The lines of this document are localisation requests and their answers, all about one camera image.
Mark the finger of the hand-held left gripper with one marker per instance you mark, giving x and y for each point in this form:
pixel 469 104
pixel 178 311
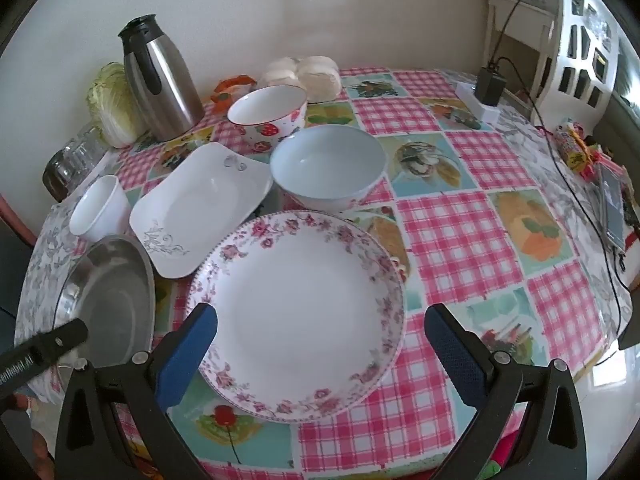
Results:
pixel 65 337

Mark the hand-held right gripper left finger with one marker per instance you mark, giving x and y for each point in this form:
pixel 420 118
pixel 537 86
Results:
pixel 187 355

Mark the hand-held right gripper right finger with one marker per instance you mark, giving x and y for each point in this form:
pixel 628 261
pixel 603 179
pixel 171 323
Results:
pixel 452 355

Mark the stainless steel basin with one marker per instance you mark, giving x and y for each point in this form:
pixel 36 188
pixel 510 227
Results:
pixel 115 300

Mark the pink floral round plate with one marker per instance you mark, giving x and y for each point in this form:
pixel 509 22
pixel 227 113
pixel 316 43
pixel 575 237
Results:
pixel 300 310

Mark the small white cup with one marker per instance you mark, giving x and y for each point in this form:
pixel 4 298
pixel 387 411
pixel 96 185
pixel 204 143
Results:
pixel 100 210

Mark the white rectangular plate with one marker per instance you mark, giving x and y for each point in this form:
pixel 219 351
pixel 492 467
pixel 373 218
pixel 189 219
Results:
pixel 200 205

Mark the pale blue bowl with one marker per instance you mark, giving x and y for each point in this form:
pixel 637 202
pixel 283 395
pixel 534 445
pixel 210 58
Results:
pixel 325 160

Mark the strawberry print bowl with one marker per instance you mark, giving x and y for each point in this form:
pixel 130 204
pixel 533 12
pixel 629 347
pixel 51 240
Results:
pixel 280 127

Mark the pink checked tablecloth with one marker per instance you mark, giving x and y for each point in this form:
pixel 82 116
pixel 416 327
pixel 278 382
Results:
pixel 450 240

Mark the pink chair backrest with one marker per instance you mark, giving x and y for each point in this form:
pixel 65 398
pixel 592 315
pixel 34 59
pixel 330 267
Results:
pixel 12 215

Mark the brown glass jar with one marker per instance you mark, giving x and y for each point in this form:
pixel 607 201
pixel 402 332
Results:
pixel 55 180

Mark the clear drinking glasses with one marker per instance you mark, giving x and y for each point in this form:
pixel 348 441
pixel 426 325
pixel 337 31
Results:
pixel 85 157

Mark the smartphone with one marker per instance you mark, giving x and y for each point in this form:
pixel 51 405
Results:
pixel 612 205

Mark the napa cabbage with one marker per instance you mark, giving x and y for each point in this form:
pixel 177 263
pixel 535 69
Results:
pixel 112 110

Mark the colourful candy packet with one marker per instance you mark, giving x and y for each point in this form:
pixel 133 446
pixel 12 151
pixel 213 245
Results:
pixel 575 152

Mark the white power strip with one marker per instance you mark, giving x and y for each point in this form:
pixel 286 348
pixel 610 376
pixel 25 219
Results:
pixel 487 112

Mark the stainless steel thermos jug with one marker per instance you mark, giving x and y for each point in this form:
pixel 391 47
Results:
pixel 165 90

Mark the black power adapter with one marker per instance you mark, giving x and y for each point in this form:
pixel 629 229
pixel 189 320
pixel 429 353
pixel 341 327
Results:
pixel 489 85

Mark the orange snack packet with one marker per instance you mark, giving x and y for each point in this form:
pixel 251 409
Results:
pixel 232 85

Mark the bag of steamed buns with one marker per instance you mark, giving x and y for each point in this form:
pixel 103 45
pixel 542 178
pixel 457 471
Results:
pixel 315 77

